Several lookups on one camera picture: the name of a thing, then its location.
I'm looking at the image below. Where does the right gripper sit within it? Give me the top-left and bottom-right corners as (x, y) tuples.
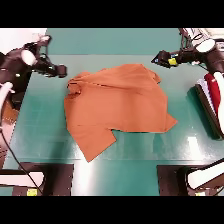
(151, 49), (178, 69)

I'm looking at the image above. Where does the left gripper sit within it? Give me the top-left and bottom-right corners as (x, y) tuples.
(49, 64), (69, 80)

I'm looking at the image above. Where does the orange shirt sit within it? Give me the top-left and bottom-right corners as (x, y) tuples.
(63, 63), (179, 164)

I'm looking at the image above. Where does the white garment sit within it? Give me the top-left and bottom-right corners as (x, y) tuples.
(195, 77), (218, 118)

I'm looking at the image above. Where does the red garment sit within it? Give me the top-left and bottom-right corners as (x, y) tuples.
(203, 72), (223, 116)

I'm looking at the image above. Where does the dark green garment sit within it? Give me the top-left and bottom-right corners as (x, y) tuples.
(186, 84), (224, 141)

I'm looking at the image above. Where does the black cable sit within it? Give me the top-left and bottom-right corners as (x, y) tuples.
(0, 128), (45, 197)

